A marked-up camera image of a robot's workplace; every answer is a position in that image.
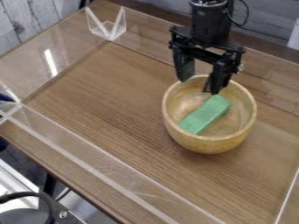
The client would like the light wooden bowl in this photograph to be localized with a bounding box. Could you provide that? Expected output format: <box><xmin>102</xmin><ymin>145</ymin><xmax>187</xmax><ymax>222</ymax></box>
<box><xmin>162</xmin><ymin>74</ymin><xmax>258</xmax><ymax>154</ymax></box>

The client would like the blue object at left edge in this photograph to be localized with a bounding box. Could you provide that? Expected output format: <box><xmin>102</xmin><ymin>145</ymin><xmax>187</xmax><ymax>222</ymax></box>
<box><xmin>0</xmin><ymin>93</ymin><xmax>15</xmax><ymax>102</ymax></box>

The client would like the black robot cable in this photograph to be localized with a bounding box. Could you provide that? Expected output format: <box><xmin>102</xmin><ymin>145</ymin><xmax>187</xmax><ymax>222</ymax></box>
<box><xmin>226</xmin><ymin>0</ymin><xmax>250</xmax><ymax>28</ymax></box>

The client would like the black cable bottom left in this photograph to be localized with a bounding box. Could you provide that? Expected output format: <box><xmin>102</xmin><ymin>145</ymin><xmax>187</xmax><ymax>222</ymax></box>
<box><xmin>0</xmin><ymin>192</ymin><xmax>57</xmax><ymax>224</ymax></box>

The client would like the green rectangular block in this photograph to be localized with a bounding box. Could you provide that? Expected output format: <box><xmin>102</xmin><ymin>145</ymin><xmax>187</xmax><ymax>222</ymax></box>
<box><xmin>178</xmin><ymin>94</ymin><xmax>232</xmax><ymax>135</ymax></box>

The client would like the clear acrylic tray enclosure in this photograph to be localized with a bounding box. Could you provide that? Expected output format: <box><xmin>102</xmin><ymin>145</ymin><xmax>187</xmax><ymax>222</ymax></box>
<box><xmin>0</xmin><ymin>1</ymin><xmax>299</xmax><ymax>224</ymax></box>

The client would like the black metal bracket with screw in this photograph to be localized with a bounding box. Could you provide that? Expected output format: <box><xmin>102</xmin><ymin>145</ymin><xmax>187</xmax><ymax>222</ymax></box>
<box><xmin>42</xmin><ymin>192</ymin><xmax>87</xmax><ymax>224</ymax></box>

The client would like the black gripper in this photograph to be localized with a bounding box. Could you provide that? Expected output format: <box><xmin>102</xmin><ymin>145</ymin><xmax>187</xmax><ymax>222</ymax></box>
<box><xmin>170</xmin><ymin>0</ymin><xmax>246</xmax><ymax>95</ymax></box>

